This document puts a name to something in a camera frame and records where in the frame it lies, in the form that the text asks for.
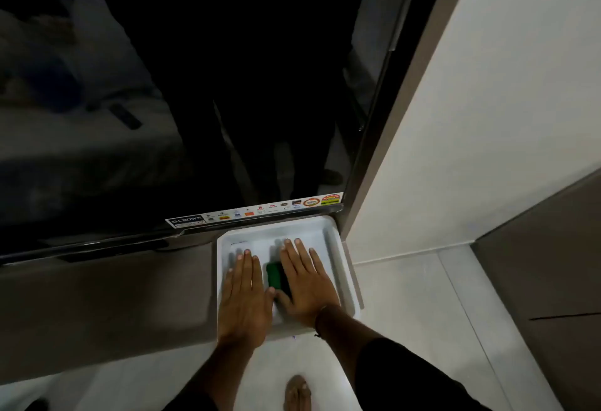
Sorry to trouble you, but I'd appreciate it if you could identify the person's left hand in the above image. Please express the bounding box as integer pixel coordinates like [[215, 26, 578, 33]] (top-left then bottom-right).
[[217, 249, 276, 350]]

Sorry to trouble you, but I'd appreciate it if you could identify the person's black shirt sleeve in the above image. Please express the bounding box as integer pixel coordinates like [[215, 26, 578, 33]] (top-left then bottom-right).
[[353, 337, 493, 411]]

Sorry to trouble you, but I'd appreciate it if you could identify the brown television wall unit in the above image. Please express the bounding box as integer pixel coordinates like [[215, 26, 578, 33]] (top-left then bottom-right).
[[0, 0, 480, 386]]

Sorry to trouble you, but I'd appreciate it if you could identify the white plastic tray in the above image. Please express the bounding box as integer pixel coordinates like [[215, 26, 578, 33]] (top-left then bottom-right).
[[216, 215, 362, 342]]

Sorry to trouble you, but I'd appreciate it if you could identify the brown wooden door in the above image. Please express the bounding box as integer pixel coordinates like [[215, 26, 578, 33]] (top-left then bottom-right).
[[471, 180, 601, 411]]

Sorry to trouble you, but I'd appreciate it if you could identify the black flat screen television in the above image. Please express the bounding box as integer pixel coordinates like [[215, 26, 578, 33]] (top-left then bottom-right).
[[0, 0, 455, 266]]

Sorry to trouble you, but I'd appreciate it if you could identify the person's bare foot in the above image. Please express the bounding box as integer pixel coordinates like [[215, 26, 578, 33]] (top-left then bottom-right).
[[284, 374, 312, 411]]

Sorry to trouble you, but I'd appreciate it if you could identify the sticker strip with coloured logos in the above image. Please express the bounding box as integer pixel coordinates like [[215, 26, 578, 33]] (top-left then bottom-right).
[[165, 192, 344, 230]]

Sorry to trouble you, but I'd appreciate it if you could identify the person's left forearm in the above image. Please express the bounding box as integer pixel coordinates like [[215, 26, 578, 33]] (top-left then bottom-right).
[[187, 339, 257, 411]]

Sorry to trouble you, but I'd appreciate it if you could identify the person's right forearm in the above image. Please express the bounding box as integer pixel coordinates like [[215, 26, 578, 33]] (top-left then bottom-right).
[[314, 304, 382, 381]]

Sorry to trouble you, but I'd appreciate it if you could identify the person's right hand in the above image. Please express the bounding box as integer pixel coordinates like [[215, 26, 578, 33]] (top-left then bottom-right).
[[274, 238, 342, 330]]

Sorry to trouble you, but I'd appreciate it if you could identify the green scrub sponge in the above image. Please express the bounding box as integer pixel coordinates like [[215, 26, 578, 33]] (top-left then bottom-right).
[[266, 261, 294, 302]]

